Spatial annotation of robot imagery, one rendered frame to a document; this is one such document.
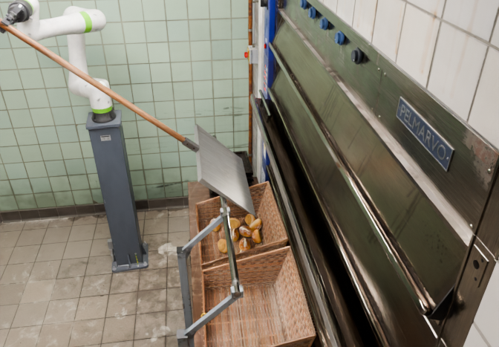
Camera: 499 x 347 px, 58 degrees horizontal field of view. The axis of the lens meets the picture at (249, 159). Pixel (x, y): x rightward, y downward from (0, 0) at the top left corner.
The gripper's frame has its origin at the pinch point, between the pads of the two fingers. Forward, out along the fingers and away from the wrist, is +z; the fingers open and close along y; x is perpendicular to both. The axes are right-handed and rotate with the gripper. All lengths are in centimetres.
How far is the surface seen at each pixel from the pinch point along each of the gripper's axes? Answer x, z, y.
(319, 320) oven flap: -155, 87, -2
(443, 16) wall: -72, 122, -103
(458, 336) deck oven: -106, 152, -63
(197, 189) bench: -147, -63, 55
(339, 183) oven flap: -118, 79, -52
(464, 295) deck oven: -100, 150, -69
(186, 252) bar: -116, 39, 33
